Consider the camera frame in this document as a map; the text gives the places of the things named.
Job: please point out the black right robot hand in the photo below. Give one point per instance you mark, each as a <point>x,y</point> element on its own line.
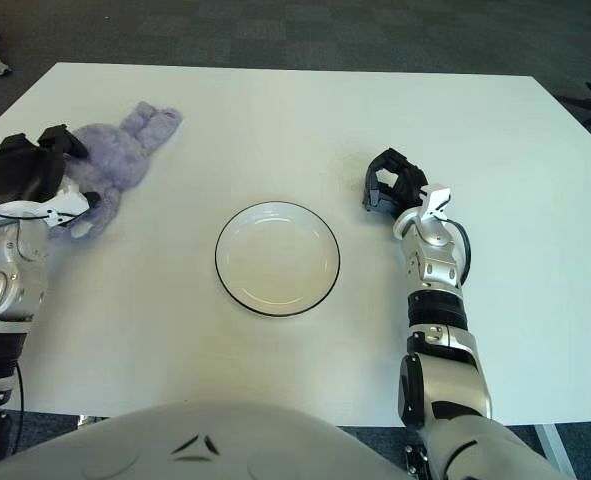
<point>405,187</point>

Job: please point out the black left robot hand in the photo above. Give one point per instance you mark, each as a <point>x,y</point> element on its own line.
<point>25,175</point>

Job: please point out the purple plush bunny doll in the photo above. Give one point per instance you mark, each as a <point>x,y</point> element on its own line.
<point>120,150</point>

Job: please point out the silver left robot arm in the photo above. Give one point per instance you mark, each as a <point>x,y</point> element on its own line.
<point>20,250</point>

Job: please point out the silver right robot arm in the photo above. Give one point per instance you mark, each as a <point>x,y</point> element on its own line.
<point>435,265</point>

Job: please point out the white plate with black rim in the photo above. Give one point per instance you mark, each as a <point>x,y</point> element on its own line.
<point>275,260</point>

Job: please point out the white table leg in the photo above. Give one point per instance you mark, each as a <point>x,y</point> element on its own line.
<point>551,445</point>

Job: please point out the grey robot torso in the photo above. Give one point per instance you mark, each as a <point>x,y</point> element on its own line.
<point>200,445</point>

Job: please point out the silver bracket under table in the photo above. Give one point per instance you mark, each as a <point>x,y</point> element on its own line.
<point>87,421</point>

